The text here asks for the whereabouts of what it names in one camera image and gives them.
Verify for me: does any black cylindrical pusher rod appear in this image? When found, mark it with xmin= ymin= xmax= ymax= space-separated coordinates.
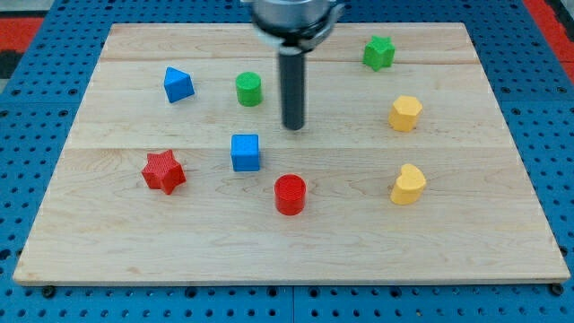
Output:
xmin=278 ymin=48 xmax=306 ymax=131

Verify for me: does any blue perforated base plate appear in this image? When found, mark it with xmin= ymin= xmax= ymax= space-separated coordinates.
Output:
xmin=1 ymin=0 xmax=573 ymax=322

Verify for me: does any yellow heart block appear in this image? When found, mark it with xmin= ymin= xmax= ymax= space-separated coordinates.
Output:
xmin=390 ymin=163 xmax=427 ymax=205

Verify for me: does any yellow hexagon block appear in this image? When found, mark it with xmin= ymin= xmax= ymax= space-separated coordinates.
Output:
xmin=388 ymin=95 xmax=423 ymax=132

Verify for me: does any blue cube block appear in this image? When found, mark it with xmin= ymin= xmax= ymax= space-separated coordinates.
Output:
xmin=230 ymin=134 xmax=260 ymax=172

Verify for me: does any green cylinder block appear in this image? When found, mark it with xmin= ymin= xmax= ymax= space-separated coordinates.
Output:
xmin=235 ymin=72 xmax=263 ymax=107

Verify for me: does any red star block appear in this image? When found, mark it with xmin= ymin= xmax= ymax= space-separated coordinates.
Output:
xmin=141 ymin=150 xmax=187 ymax=195

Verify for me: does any blue triangle block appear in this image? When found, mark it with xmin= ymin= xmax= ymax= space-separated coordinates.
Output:
xmin=163 ymin=66 xmax=196 ymax=103

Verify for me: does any red cylinder block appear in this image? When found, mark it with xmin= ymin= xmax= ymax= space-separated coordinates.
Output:
xmin=274 ymin=174 xmax=307 ymax=216

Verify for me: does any light wooden board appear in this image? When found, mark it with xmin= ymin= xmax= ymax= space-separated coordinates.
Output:
xmin=13 ymin=22 xmax=570 ymax=286

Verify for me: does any green star block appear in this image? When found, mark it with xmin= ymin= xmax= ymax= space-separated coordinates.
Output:
xmin=362 ymin=35 xmax=396 ymax=71

